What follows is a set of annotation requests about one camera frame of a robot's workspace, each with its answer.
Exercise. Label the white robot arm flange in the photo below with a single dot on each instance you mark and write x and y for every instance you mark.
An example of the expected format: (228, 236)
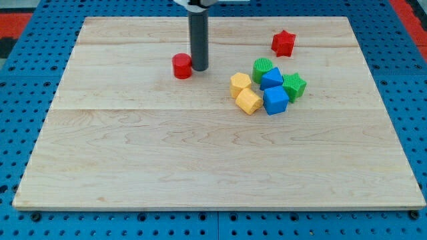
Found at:
(198, 6)

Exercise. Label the yellow heart block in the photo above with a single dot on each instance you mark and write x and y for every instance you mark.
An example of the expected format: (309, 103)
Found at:
(249, 101)

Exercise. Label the blue triangle block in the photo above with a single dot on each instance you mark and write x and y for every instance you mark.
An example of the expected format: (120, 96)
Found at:
(272, 78)

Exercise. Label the yellow hexagon block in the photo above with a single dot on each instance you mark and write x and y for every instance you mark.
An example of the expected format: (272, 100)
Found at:
(238, 82)

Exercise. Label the blue cube block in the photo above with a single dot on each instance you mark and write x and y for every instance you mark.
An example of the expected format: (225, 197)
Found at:
(275, 100)

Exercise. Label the red cylinder block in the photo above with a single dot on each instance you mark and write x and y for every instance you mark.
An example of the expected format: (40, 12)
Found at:
(182, 65)

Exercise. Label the green cylinder block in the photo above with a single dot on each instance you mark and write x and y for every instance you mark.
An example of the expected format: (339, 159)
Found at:
(260, 67)

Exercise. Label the green star block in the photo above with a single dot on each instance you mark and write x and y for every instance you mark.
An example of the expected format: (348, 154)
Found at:
(294, 86)

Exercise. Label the wooden board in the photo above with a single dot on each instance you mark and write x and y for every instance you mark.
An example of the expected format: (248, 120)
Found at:
(123, 134)

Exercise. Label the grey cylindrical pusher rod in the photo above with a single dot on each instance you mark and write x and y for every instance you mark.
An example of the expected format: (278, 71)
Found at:
(198, 38)

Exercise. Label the red star block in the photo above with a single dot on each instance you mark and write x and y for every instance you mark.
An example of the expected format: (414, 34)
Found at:
(283, 43)

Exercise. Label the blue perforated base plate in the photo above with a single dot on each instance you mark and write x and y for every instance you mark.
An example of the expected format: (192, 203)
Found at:
(32, 71)

